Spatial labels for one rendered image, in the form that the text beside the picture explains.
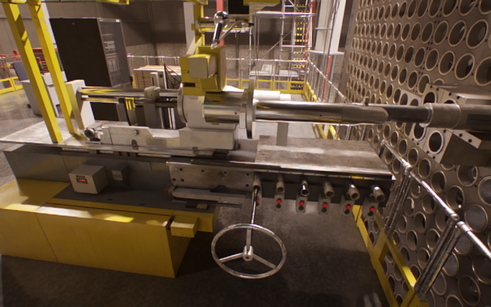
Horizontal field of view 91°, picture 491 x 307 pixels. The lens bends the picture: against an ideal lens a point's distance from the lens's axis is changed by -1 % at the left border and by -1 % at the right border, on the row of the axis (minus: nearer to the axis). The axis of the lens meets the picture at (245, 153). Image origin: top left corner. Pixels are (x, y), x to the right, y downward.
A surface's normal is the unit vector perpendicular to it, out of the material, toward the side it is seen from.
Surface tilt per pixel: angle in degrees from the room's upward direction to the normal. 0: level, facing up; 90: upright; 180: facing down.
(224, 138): 90
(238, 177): 90
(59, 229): 90
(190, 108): 87
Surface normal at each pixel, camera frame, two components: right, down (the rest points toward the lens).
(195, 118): -0.11, 0.08
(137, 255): -0.12, 0.45
